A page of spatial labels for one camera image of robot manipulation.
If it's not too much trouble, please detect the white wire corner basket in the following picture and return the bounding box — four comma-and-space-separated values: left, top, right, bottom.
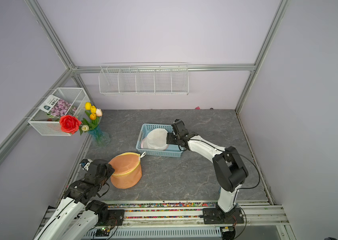
28, 88, 90, 136

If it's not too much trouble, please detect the white mesh laundry bag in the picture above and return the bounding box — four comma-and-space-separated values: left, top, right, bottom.
141, 128, 169, 151

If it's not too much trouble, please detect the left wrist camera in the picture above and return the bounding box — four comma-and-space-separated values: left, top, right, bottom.
80, 159, 93, 172

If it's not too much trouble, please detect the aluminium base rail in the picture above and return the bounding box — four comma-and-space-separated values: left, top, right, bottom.
32, 200, 297, 240

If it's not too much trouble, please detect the purple flower packet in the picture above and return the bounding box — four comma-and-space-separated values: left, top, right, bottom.
38, 95, 77, 118

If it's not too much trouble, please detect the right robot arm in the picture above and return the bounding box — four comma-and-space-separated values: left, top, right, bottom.
167, 119, 249, 226

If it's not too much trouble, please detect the red artificial rose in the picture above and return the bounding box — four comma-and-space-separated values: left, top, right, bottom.
59, 115, 82, 135

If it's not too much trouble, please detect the light blue plastic basket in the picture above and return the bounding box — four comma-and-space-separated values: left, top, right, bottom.
136, 124, 184, 158

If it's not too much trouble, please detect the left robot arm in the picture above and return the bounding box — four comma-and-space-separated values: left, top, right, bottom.
34, 159, 125, 240

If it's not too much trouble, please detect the tulip bouquet in vase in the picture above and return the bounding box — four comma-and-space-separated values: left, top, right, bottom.
79, 102, 111, 147

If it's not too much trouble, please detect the long white wire shelf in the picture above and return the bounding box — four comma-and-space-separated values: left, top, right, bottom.
99, 62, 189, 95

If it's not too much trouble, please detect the orange mesh laundry bag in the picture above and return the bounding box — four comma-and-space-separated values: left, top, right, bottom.
109, 152, 146, 189

